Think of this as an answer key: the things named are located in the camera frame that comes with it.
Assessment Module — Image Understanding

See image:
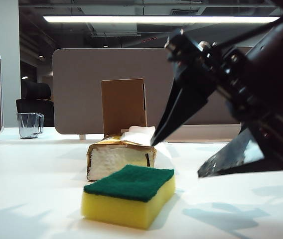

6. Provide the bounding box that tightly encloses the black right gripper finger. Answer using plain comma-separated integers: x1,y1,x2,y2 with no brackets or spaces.
150,62,218,146

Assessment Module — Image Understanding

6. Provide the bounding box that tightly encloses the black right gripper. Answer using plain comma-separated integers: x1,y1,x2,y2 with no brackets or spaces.
165,19,283,179

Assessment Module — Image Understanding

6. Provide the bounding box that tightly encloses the yellow sponge with green scourer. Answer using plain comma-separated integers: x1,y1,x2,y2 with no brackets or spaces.
81,164,176,230

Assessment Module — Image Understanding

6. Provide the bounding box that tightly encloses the white tissue sheet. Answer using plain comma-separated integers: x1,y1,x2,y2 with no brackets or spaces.
121,125,175,170

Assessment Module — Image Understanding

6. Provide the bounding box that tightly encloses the brown cardboard box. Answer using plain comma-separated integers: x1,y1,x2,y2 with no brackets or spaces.
101,78,148,136

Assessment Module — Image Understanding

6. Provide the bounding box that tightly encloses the long ceiling light strip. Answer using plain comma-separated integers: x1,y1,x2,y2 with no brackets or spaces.
43,15,282,24

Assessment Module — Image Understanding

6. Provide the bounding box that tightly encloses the gold tissue pack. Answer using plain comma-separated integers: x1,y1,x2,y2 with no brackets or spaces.
86,134,157,181

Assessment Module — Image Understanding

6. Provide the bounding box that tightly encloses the large brown desk divider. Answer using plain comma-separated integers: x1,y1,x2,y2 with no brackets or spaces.
52,47,254,135

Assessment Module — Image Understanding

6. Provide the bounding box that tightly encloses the black office chair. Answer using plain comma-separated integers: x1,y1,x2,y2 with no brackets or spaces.
15,81,55,127

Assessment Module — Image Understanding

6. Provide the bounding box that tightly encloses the clear glass mug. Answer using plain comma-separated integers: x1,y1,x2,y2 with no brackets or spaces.
17,112,45,139

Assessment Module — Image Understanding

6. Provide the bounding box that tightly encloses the beige metal cable tray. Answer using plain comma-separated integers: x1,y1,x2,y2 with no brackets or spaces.
166,123,242,143

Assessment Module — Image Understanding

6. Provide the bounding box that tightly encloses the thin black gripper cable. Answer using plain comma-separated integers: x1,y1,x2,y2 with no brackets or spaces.
216,17,283,48

